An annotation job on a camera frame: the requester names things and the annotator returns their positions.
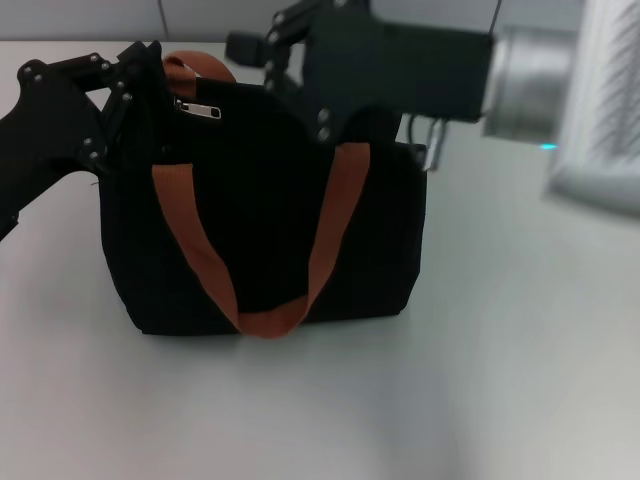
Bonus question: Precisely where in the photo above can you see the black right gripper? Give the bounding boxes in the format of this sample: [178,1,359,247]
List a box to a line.
[226,0,495,147]

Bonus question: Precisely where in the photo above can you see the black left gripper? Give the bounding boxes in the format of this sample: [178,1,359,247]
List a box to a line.
[0,39,165,242]

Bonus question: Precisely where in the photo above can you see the silver zipper pull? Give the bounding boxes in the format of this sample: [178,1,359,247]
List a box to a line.
[173,97,223,121]

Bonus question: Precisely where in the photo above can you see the black food bag orange handles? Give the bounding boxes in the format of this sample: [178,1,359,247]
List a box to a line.
[97,49,429,342]

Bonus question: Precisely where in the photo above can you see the right gripper cable with connectors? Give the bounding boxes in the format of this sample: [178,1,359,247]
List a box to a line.
[406,112,449,174]

